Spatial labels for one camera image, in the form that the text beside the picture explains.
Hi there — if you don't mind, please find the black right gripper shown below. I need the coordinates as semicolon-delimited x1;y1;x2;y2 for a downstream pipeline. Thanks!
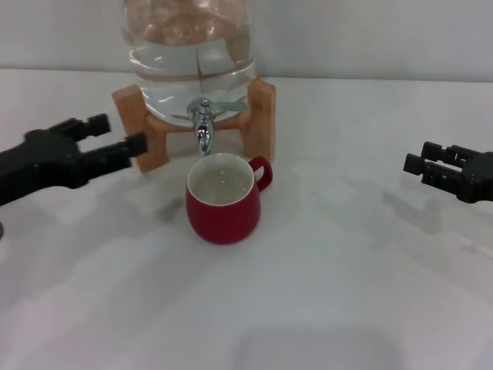
402;141;493;204

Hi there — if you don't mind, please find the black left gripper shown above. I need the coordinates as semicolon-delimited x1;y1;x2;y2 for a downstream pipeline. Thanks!
0;113;150;208

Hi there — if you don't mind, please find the chrome dispenser faucet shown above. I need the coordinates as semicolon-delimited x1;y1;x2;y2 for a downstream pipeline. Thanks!
186;98;248;156

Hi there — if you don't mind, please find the red cup with white inside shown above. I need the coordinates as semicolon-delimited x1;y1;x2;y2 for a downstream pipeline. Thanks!
185;152;274;245

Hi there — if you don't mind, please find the wooden dispenser stand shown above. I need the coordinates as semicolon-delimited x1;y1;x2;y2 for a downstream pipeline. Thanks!
111;78;277;173

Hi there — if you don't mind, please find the clear glass water dispenser jar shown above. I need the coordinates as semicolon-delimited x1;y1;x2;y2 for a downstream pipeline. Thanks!
119;0;258;127

